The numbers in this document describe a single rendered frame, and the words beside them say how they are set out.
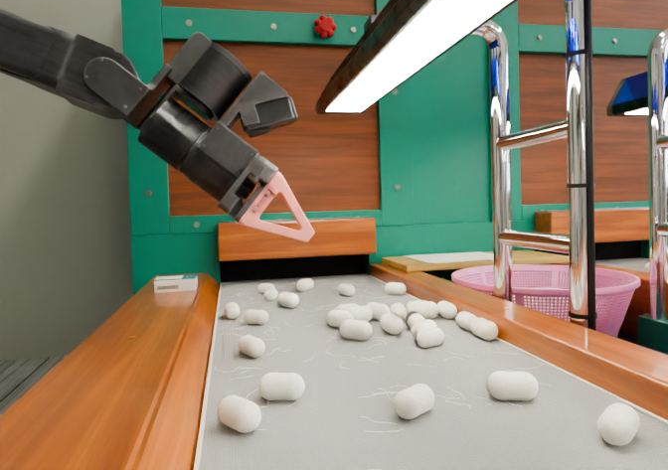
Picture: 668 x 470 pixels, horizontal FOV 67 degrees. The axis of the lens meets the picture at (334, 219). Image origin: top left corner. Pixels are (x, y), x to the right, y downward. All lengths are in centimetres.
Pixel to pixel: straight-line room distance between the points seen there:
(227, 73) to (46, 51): 16
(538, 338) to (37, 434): 40
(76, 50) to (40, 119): 131
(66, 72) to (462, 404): 45
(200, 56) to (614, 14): 105
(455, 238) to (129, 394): 84
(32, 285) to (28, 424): 150
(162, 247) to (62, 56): 53
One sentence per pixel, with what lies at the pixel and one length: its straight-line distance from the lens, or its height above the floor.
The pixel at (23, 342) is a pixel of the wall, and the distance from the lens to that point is 189.
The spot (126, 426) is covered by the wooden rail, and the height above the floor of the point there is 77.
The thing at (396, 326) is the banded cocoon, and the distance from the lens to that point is 57.
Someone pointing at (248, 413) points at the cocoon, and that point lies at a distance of 35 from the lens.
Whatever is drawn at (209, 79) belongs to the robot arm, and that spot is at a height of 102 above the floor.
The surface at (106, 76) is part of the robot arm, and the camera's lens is 53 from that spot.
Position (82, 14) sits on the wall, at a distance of 190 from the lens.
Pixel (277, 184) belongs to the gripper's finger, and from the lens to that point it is 52.
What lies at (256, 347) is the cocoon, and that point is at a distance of 51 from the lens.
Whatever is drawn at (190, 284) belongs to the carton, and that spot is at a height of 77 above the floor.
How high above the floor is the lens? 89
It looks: 2 degrees down
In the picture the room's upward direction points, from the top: 2 degrees counter-clockwise
